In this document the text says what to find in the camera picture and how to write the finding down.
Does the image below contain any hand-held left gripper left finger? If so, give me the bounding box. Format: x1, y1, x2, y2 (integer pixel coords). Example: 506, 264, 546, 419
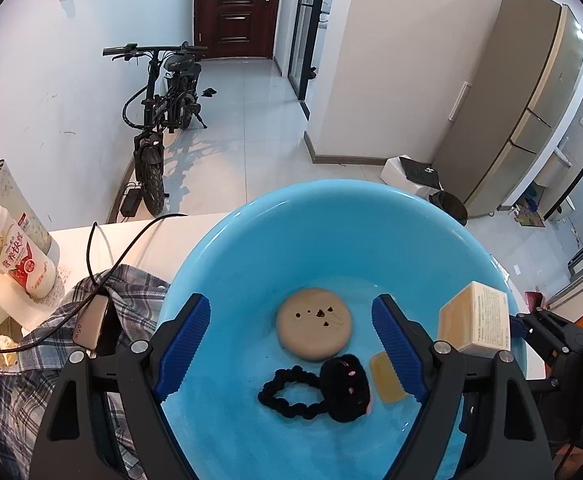
28, 294, 212, 480

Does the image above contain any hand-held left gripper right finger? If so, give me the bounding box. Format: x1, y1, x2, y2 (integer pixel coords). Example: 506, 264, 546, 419
371, 294, 555, 480

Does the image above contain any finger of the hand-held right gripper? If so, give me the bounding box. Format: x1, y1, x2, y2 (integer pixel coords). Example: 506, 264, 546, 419
524, 355, 579, 398
511, 312, 583, 356

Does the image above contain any small yellow soap piece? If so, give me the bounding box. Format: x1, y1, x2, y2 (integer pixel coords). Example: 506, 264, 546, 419
370, 351, 408, 405

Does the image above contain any black fluffy hair tie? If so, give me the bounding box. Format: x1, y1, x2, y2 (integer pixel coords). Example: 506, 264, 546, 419
258, 354, 375, 423

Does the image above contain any beige square box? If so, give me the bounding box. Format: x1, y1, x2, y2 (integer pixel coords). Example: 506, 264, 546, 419
438, 281, 512, 358

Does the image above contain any beige round case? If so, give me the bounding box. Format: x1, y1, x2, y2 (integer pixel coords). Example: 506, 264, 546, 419
276, 287, 355, 361

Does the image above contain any blue plastic basin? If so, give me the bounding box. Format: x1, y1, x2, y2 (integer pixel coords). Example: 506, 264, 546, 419
160, 178, 528, 480

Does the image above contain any taupe power bank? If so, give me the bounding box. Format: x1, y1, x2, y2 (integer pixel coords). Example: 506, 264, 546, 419
74, 294, 109, 350

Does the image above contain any blue plaid shirt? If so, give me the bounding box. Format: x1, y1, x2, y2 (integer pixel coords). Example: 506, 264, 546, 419
0, 262, 172, 480

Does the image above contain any black trash bin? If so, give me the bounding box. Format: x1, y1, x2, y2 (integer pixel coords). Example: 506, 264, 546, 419
429, 191, 469, 226

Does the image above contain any black charger brick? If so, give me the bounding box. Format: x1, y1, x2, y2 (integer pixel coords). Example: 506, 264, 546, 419
120, 185, 144, 218

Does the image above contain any white paper napkin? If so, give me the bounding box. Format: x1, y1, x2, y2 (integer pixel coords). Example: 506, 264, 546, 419
0, 275, 72, 328

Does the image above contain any white shopping bag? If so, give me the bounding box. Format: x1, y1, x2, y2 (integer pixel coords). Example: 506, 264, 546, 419
380, 156, 445, 198

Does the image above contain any white milk bottle red cap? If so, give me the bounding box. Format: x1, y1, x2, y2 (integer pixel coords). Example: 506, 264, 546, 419
0, 184, 57, 297

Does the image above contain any tall paper carton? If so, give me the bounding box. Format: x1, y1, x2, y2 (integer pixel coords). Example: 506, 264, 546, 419
0, 160, 59, 261

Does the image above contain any beige refrigerator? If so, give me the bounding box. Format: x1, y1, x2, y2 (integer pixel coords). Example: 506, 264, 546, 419
431, 0, 583, 219

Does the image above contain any black electric bicycle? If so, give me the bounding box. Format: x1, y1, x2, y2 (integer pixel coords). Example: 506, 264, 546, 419
102, 42, 209, 217

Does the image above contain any black-framed glass door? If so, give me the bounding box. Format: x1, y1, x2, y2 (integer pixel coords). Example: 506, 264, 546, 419
286, 0, 339, 98

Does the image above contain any brown wooden door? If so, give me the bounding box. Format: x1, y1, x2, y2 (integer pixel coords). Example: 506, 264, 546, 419
194, 0, 286, 59

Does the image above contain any black cable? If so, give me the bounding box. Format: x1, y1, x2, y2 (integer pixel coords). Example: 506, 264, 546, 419
0, 215, 188, 356

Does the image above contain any white wall box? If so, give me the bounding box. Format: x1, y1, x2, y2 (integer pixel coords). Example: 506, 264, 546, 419
449, 81, 472, 122

